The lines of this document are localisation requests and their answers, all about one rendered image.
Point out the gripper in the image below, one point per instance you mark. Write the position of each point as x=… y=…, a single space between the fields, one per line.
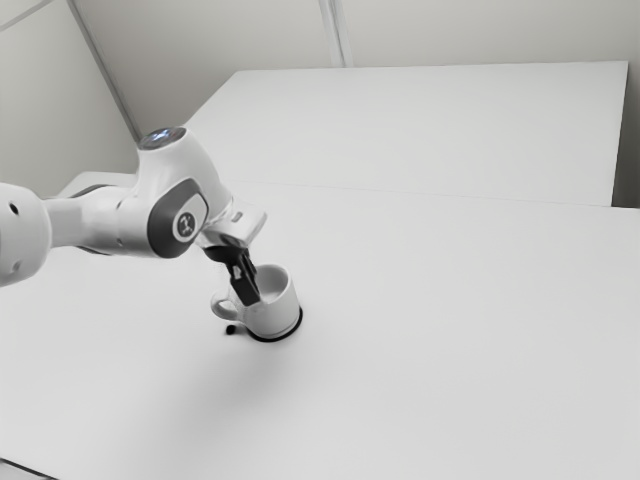
x=223 y=255

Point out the white mug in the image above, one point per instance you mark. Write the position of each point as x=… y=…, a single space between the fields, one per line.
x=272 y=305

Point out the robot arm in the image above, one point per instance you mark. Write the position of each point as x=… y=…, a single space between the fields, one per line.
x=165 y=190

